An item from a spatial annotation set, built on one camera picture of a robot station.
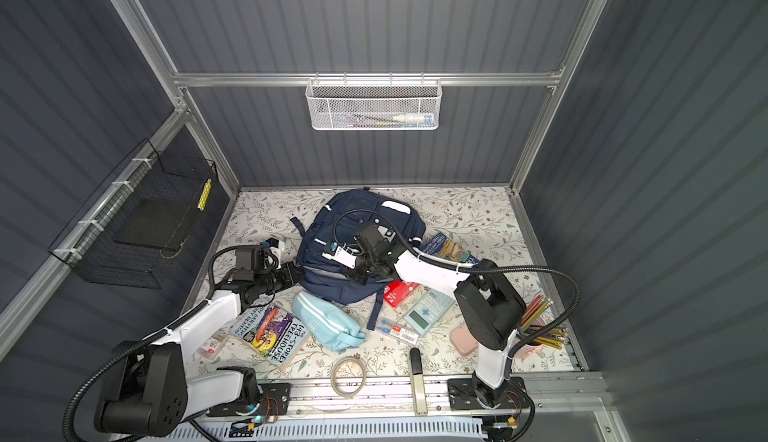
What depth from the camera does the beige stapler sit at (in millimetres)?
718

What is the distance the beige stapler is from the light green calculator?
0.29 feet

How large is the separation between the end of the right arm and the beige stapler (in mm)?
230

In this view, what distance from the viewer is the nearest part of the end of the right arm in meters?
0.65

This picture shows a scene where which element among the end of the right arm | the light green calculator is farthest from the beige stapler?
the end of the right arm

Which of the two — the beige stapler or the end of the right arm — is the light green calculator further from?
the end of the right arm

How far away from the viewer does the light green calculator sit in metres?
0.86
